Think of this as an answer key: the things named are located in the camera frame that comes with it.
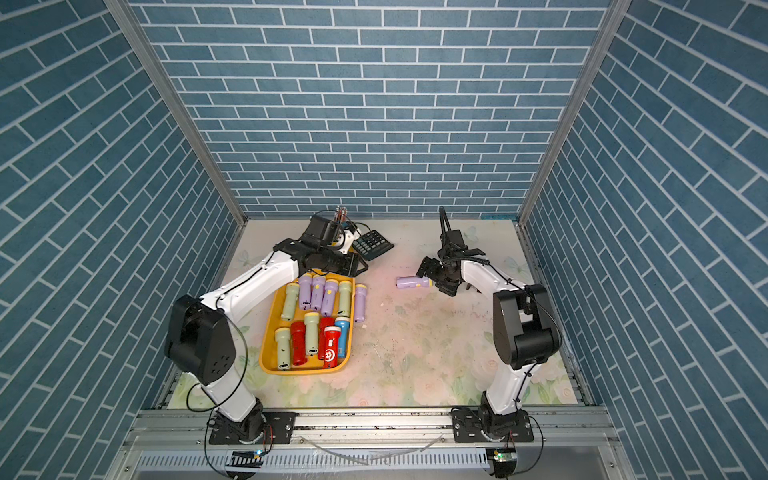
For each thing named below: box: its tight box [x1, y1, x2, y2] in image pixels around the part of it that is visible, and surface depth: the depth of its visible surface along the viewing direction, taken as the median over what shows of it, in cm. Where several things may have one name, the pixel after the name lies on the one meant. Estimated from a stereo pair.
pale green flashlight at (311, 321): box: [304, 312, 320, 356], surface depth 88 cm
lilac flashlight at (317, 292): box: [311, 274, 326, 312], surface depth 96 cm
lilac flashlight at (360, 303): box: [354, 284, 367, 323], surface depth 96 cm
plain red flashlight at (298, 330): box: [290, 321, 308, 366], surface depth 86 cm
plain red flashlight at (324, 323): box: [318, 317, 335, 360], surface depth 88 cm
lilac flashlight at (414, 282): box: [396, 276, 435, 289], surface depth 101 cm
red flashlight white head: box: [323, 326, 342, 369], surface depth 84 cm
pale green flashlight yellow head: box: [338, 280, 352, 317], surface depth 96 cm
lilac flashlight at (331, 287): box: [321, 279, 339, 317], surface depth 97 cm
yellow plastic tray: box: [260, 269, 356, 375], surface depth 84 cm
